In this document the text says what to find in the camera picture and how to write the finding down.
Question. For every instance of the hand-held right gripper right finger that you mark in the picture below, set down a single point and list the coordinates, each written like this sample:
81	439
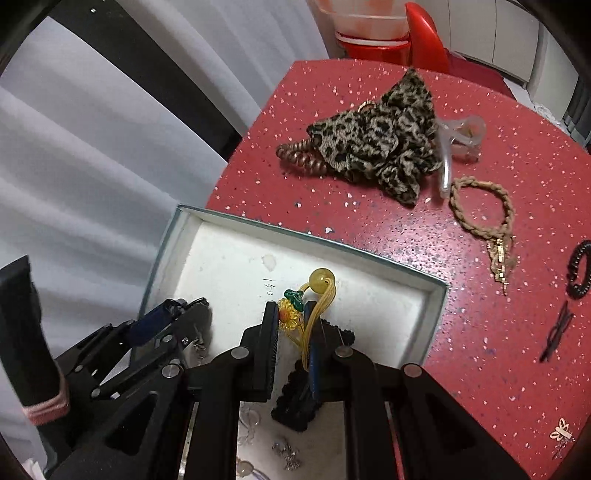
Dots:
315	369

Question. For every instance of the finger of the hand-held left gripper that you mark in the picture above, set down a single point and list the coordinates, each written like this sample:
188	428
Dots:
196	321
152	321

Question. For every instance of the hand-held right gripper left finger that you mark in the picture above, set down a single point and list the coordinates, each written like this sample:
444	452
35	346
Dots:
270	350

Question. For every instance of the small silver earring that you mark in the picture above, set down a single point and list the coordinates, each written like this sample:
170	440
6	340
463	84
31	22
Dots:
201	348

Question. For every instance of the dark hair clip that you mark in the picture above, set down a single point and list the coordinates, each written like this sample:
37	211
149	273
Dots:
341	337

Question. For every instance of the small black hair accessory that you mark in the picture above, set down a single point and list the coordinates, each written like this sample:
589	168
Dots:
291	406

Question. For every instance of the white shallow box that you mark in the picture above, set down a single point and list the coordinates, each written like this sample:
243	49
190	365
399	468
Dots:
231	258

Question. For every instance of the pink ribbed band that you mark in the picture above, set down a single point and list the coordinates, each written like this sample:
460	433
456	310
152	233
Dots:
46	408

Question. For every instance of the white curtain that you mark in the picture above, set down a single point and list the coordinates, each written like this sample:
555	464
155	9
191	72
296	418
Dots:
92	184

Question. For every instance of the leopard print scrunchie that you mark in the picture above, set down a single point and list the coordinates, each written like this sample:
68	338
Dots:
369	134

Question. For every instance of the thin black hair clip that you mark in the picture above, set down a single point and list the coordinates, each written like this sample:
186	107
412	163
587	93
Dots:
556	334

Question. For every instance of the cream butterfly dangle earring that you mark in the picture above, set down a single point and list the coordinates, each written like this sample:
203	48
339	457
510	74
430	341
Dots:
561	434

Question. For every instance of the clear plastic hair claw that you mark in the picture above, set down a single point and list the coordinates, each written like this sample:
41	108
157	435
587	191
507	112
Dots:
461	143

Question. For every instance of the clear plastic bucket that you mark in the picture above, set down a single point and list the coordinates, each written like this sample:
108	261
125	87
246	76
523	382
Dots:
360	23

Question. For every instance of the red plastic chair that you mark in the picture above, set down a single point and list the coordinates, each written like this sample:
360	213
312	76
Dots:
425	41

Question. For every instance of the grey curtain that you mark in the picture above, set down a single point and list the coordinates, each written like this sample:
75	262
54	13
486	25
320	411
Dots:
577	120

